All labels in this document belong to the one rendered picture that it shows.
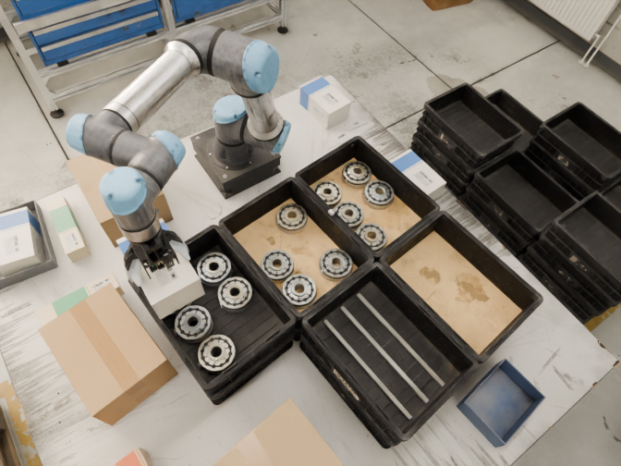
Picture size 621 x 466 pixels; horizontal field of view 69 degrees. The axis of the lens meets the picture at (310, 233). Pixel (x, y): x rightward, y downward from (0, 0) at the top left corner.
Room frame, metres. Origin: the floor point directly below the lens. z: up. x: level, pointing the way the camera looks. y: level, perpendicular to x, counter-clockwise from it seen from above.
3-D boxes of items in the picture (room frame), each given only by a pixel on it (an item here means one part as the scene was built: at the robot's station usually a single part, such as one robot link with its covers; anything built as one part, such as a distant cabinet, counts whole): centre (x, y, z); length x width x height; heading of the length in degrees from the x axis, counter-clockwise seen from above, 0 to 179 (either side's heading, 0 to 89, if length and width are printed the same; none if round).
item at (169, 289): (0.46, 0.35, 1.09); 0.20 x 0.12 x 0.09; 41
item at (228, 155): (1.10, 0.32, 0.85); 0.15 x 0.15 x 0.10
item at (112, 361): (0.32, 0.53, 0.78); 0.30 x 0.22 x 0.16; 48
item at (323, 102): (1.48, 0.01, 0.75); 0.20 x 0.12 x 0.09; 45
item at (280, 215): (0.80, 0.07, 0.86); 0.10 x 0.10 x 0.01
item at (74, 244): (0.73, 0.83, 0.73); 0.24 x 0.06 x 0.06; 38
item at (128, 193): (0.45, 0.34, 1.41); 0.09 x 0.08 x 0.11; 165
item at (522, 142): (1.92, -1.02, 0.26); 0.40 x 0.30 x 0.23; 41
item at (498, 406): (0.32, -0.62, 0.74); 0.20 x 0.15 x 0.07; 136
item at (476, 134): (1.66, -0.71, 0.37); 0.40 x 0.30 x 0.45; 41
